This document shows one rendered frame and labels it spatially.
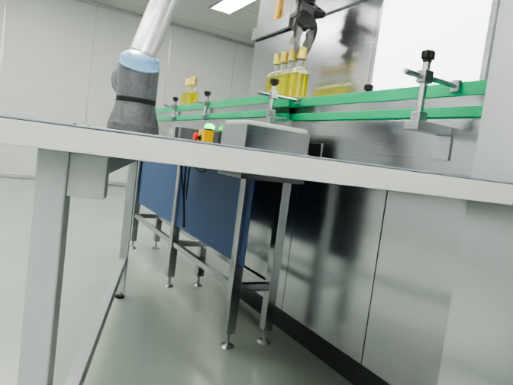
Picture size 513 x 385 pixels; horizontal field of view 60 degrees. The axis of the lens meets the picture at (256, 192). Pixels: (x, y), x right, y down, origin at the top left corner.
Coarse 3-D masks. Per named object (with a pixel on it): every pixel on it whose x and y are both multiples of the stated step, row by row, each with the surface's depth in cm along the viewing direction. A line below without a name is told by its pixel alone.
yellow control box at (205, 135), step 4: (200, 132) 186; (204, 132) 182; (208, 132) 183; (212, 132) 184; (216, 132) 185; (200, 136) 184; (204, 136) 182; (208, 136) 183; (212, 136) 184; (216, 136) 185; (200, 140) 184; (204, 140) 182; (208, 140) 183; (212, 140) 184; (216, 140) 185
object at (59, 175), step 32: (64, 160) 59; (96, 160) 60; (128, 160) 158; (64, 192) 59; (96, 192) 61; (128, 192) 203; (32, 224) 59; (64, 224) 61; (128, 224) 204; (32, 256) 59; (64, 256) 64; (32, 288) 60; (32, 320) 60; (96, 320) 131; (32, 352) 61; (32, 384) 61; (64, 384) 95
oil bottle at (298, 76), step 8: (296, 72) 161; (304, 72) 162; (296, 80) 161; (304, 80) 162; (288, 88) 165; (296, 88) 161; (304, 88) 162; (288, 96) 164; (296, 96) 161; (304, 96) 163
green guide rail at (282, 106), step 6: (276, 102) 165; (282, 102) 161; (288, 102) 158; (276, 108) 165; (282, 108) 161; (288, 108) 158; (276, 114) 164; (282, 114) 160; (288, 114) 158; (186, 120) 250
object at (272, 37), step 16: (272, 0) 217; (288, 0) 204; (320, 0) 182; (336, 0) 169; (352, 0) 160; (368, 0) 155; (272, 16) 216; (288, 16) 198; (256, 32) 224; (272, 32) 210; (288, 32) 202; (256, 48) 227; (272, 48) 214; (288, 48) 201; (256, 64) 226; (272, 64) 212; (256, 80) 225
